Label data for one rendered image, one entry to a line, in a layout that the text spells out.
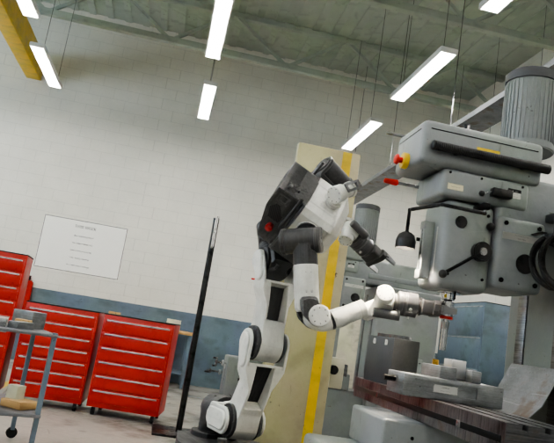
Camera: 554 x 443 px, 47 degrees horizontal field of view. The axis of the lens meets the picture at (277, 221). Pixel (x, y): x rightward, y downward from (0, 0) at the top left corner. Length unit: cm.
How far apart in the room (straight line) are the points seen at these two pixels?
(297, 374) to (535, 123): 216
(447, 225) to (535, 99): 62
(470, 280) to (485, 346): 733
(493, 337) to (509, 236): 734
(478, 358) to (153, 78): 726
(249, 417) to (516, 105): 163
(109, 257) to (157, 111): 275
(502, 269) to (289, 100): 996
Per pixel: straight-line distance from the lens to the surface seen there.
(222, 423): 272
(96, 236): 1128
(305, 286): 223
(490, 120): 698
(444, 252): 228
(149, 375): 664
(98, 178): 1145
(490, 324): 966
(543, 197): 249
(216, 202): 1137
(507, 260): 237
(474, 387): 223
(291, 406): 399
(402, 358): 262
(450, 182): 231
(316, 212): 237
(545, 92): 262
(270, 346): 261
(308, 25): 1109
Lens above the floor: 106
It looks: 10 degrees up
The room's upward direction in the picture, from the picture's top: 9 degrees clockwise
